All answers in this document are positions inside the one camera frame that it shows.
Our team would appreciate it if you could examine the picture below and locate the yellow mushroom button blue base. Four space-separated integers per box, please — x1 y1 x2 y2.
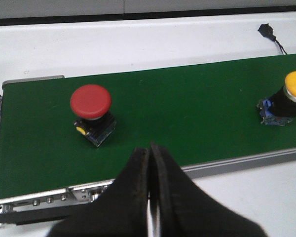
257 71 296 126

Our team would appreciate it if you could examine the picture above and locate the black drive belt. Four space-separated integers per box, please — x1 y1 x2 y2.
0 211 70 225

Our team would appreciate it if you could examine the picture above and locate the red mushroom button yellow tab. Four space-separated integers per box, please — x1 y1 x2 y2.
70 84 116 147

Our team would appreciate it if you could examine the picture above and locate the green conveyor belt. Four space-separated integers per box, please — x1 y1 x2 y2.
0 54 296 199

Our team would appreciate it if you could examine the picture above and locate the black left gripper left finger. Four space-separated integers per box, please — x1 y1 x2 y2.
48 148 148 237

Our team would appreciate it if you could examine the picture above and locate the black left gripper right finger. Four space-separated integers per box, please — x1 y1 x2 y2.
150 143 267 237

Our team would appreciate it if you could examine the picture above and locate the small black sensor connector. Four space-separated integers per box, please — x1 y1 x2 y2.
258 23 288 55

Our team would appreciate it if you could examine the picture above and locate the aluminium conveyor frame rail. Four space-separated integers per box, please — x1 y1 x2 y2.
0 75 296 228

